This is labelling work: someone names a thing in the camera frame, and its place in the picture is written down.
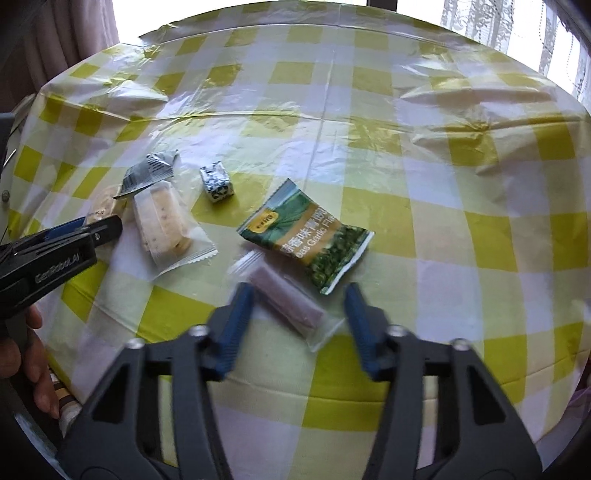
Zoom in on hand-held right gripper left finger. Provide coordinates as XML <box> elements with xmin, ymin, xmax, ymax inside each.
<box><xmin>58</xmin><ymin>281</ymin><xmax>256</xmax><ymax>480</ymax></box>

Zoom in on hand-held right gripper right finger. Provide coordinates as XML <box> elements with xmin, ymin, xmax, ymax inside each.
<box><xmin>342</xmin><ymin>282</ymin><xmax>543</xmax><ymax>480</ymax></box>

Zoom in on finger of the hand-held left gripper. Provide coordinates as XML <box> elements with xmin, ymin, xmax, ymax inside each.
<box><xmin>42</xmin><ymin>216</ymin><xmax>89</xmax><ymax>241</ymax></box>
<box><xmin>87</xmin><ymin>215</ymin><xmax>124</xmax><ymax>250</ymax></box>

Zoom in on round cake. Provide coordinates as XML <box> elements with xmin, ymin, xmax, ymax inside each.
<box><xmin>90</xmin><ymin>185</ymin><xmax>127</xmax><ymax>221</ymax></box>

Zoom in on purple cake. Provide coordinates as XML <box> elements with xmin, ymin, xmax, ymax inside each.
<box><xmin>228</xmin><ymin>251</ymin><xmax>346</xmax><ymax>354</ymax></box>

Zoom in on person's left hand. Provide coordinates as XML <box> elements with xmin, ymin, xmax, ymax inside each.
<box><xmin>0</xmin><ymin>305</ymin><xmax>61</xmax><ymax>421</ymax></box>

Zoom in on speckled white cake clear wrapper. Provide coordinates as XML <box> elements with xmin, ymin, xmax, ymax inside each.
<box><xmin>131</xmin><ymin>181</ymin><xmax>219</xmax><ymax>280</ymax></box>

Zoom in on white cabinet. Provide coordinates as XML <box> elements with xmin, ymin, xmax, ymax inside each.
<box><xmin>0</xmin><ymin>99</ymin><xmax>28</xmax><ymax>243</ymax></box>

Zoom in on silver grey small packet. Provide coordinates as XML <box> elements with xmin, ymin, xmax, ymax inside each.
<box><xmin>113</xmin><ymin>148</ymin><xmax>182</xmax><ymax>200</ymax></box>

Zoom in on green pea packet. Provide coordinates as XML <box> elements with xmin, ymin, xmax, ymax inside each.
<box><xmin>236</xmin><ymin>178</ymin><xmax>375</xmax><ymax>295</ymax></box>

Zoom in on small black white wrapped cube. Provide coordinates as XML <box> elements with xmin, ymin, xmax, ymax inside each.
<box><xmin>198</xmin><ymin>161</ymin><xmax>235</xmax><ymax>204</ymax></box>

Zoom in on yellow checked tablecloth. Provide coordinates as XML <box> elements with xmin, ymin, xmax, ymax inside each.
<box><xmin>9</xmin><ymin>11</ymin><xmax>591</xmax><ymax>480</ymax></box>

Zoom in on pink patterned curtain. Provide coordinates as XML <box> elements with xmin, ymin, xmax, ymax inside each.
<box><xmin>14</xmin><ymin>0</ymin><xmax>123</xmax><ymax>93</ymax></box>

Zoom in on white lace curtain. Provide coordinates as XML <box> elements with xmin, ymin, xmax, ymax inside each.
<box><xmin>438</xmin><ymin>0</ymin><xmax>591</xmax><ymax>107</ymax></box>

